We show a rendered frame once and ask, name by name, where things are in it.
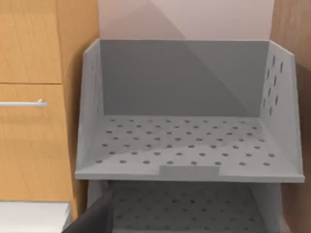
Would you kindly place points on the wooden drawer front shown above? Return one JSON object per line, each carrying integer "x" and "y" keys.
{"x": 31, "y": 145}

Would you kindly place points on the grey pierced shelf tray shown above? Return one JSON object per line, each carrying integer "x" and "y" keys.
{"x": 184, "y": 136}

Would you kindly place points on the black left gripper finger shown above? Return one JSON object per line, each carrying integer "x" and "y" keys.
{"x": 97, "y": 213}

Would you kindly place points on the grey pierced drawer inside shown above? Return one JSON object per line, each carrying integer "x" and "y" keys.
{"x": 184, "y": 208}

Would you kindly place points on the wooden cupboard door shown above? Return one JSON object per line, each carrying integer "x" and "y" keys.
{"x": 26, "y": 41}

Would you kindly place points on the wooden side panel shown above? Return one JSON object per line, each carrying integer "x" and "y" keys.
{"x": 298, "y": 72}

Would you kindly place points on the wooden cupboard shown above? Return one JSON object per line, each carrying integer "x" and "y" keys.
{"x": 70, "y": 121}

